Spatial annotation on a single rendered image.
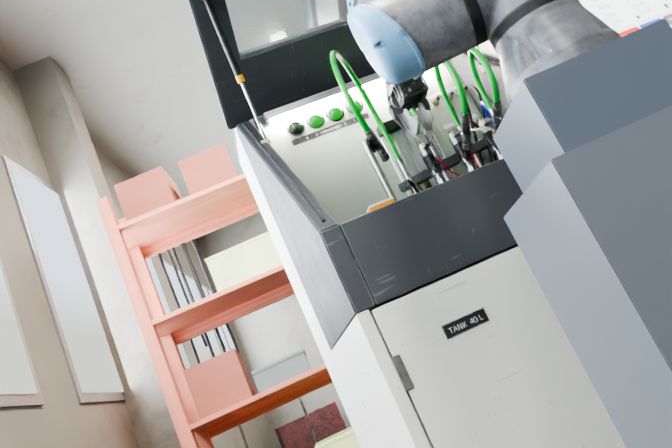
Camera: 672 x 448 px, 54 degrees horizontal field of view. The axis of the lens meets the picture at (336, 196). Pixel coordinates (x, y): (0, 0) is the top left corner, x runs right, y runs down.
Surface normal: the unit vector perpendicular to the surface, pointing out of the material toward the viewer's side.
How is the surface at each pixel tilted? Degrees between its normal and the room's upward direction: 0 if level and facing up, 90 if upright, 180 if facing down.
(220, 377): 90
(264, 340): 90
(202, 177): 90
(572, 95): 90
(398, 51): 133
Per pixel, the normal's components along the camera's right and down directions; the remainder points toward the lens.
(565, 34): -0.26, -0.48
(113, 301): -0.04, -0.28
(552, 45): -0.50, -0.36
